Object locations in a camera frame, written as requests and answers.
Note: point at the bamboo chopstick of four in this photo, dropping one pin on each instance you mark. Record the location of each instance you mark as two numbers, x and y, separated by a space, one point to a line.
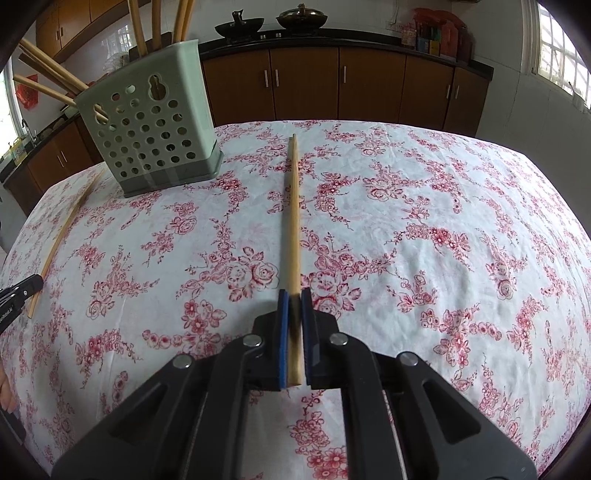
156 24
179 20
134 13
186 19

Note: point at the brown lower kitchen cabinets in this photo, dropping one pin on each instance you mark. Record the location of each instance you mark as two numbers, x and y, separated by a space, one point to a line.
302 79

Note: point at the colourful seasoning packages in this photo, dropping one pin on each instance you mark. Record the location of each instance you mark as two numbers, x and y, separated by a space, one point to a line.
438 33

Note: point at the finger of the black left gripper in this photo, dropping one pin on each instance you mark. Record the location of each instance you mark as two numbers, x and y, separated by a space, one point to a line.
13 299

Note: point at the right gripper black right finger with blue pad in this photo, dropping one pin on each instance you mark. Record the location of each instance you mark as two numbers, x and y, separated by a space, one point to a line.
402 419

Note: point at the green perforated utensil holder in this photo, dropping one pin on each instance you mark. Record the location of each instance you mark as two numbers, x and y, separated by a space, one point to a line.
151 122

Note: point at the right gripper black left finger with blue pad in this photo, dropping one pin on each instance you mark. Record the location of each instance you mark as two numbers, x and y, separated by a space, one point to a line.
186 420

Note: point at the window with grid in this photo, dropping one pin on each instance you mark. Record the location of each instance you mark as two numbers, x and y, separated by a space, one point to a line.
559 61

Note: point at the black wok with lid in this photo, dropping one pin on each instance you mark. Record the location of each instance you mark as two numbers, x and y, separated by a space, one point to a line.
302 19

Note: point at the brown upper wall cabinet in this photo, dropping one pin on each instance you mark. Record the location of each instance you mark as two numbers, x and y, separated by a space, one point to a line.
66 25

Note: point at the floral red white tablecloth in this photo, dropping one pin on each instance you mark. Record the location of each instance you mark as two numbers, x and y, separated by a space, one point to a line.
457 249

